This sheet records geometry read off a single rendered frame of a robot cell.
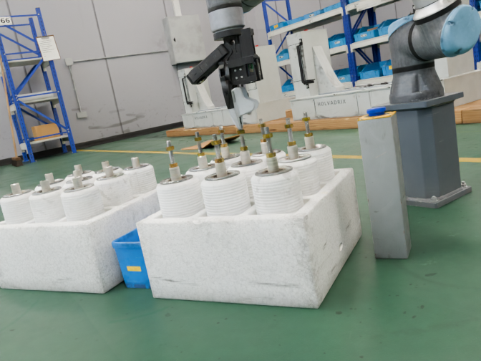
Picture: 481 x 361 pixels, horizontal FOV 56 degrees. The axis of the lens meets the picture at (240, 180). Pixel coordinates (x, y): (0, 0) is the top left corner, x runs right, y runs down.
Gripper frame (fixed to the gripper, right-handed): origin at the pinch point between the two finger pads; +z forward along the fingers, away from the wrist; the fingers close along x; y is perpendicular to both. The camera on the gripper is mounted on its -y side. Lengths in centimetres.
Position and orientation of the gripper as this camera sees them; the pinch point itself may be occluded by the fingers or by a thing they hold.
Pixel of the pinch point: (236, 123)
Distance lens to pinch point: 103.9
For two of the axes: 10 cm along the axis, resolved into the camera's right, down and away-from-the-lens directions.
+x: 2.5, -2.3, 9.4
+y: 9.5, -1.2, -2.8
